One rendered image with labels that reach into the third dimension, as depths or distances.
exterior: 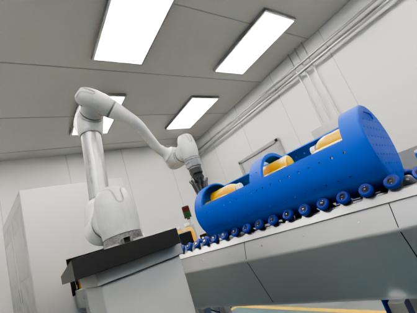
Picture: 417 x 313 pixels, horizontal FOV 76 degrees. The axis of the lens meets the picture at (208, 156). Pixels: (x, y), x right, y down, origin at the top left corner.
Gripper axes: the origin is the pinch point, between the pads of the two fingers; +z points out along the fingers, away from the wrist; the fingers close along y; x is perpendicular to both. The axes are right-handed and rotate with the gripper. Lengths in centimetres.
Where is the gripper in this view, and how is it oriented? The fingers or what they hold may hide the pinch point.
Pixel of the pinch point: (206, 201)
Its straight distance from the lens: 151.8
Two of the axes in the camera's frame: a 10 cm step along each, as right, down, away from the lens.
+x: 6.2, -4.1, -6.8
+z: 3.2, 9.1, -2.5
